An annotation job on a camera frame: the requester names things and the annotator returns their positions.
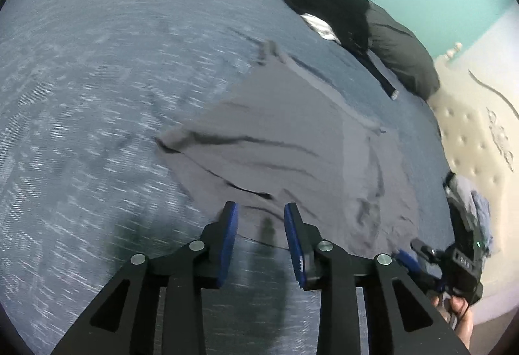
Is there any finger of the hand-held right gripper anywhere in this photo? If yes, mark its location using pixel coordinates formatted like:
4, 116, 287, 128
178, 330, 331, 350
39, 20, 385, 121
391, 247, 444, 295

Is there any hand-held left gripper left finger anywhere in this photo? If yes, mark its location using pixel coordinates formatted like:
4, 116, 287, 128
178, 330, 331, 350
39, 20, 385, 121
51, 202, 239, 355

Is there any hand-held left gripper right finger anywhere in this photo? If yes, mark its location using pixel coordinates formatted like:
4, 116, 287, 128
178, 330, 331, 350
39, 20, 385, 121
284, 203, 467, 355

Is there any person's right hand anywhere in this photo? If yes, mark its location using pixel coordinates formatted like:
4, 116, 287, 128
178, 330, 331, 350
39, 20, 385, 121
430, 294, 475, 355

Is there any blue cloth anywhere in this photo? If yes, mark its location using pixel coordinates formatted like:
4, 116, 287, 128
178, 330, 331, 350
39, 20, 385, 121
470, 190, 495, 254

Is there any beige tufted upholstery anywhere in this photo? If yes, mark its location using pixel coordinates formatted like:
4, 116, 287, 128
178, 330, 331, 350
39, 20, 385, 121
428, 10, 519, 323

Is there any blue patterned blanket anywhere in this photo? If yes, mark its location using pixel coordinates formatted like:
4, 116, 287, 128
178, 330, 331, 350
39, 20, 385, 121
0, 0, 455, 355

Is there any dark grey duvet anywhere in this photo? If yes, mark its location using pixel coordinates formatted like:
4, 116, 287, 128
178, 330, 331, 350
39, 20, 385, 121
134, 0, 441, 100

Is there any white and grey garment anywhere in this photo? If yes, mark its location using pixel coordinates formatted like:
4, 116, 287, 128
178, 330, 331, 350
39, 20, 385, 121
268, 0, 341, 43

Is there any black jacket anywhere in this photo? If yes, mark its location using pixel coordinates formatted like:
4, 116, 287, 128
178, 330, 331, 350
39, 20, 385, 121
284, 0, 400, 100

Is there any dark cable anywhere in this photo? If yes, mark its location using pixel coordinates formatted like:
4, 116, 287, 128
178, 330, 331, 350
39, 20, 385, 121
468, 69, 519, 116

